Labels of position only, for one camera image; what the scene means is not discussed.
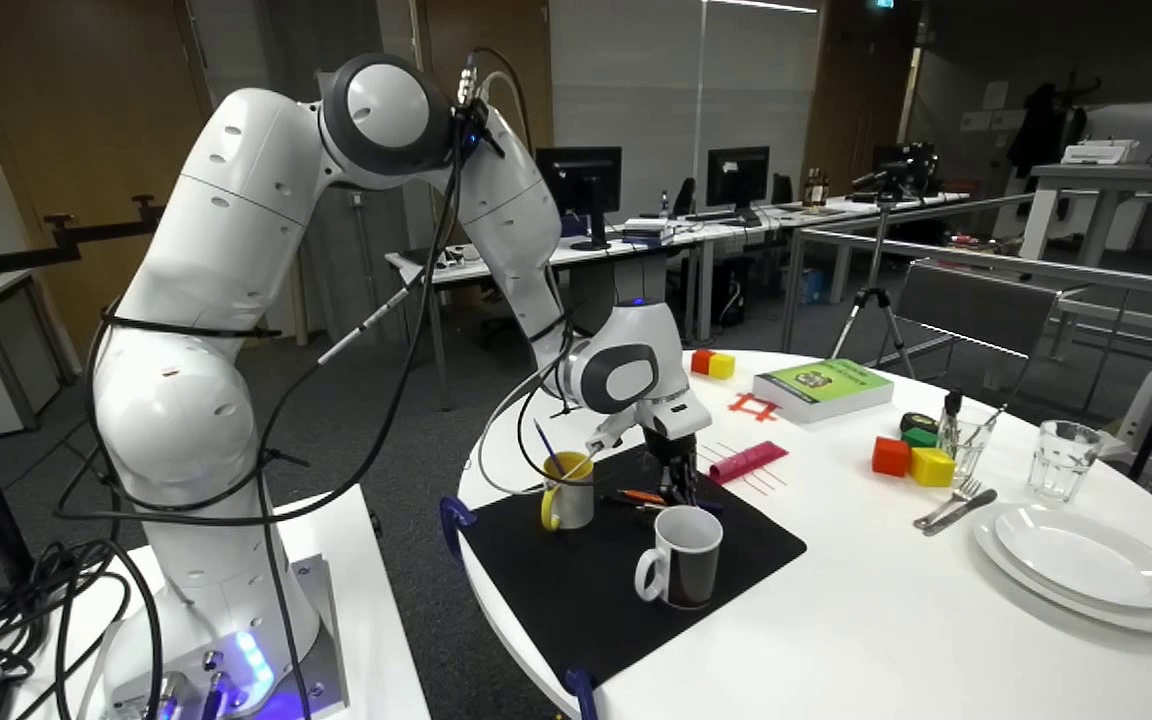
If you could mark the small white plate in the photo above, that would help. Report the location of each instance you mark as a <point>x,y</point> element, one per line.
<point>1088,554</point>

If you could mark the orange plastic frame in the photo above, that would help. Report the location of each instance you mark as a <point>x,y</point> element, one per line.
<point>752,404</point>

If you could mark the orange pen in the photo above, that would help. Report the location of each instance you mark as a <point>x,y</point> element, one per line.
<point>642,496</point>

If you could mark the white robot platform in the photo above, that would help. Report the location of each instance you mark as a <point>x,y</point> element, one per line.
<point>360,601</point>

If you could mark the yellow cube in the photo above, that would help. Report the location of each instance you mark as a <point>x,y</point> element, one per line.
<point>721,364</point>

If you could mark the green book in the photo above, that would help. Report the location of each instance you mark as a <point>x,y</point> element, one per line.
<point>820,385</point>

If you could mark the grey chair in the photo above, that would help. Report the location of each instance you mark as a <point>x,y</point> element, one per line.
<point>976,305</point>

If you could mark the metal frame railing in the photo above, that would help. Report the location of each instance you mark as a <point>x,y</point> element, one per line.
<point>857,244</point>

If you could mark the yellow mug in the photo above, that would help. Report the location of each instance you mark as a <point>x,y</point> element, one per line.
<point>569,496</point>

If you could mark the black computer monitor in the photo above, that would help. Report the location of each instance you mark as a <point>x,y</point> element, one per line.
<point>737,178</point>
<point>582,183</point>

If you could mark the clear drinking glass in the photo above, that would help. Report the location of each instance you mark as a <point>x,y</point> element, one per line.
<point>1062,466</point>

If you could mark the camera tripod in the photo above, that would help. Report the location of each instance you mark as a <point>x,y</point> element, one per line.
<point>872,302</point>

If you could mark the long white office desk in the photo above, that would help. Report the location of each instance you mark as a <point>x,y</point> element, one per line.
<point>760,221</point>

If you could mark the red cube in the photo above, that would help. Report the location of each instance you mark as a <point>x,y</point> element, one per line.
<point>701,361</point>

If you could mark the blue tape strip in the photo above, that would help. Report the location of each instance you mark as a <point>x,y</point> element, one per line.
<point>582,693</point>
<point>454,514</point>

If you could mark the orange-red block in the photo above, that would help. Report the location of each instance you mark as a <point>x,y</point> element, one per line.
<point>889,459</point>

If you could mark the black table mat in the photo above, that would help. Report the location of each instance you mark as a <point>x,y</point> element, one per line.
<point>577,584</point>

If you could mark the metal cutlery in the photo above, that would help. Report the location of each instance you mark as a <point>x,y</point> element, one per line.
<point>956,511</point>

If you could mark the white mug dark inside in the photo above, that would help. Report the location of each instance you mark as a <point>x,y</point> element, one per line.
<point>690,565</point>

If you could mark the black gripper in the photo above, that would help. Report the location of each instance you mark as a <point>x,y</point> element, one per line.
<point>669,445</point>

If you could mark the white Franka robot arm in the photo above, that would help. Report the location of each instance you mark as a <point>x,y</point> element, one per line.
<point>191,400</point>

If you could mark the pink ruler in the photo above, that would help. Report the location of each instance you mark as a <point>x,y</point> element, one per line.
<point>747,461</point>

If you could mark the dark pen in mug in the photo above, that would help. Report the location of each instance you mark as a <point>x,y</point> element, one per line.
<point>547,441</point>

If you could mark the glass holding utensils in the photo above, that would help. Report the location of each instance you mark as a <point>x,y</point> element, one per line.
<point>971,455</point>

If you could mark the yellow block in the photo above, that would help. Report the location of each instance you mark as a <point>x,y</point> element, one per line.
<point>933,466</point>

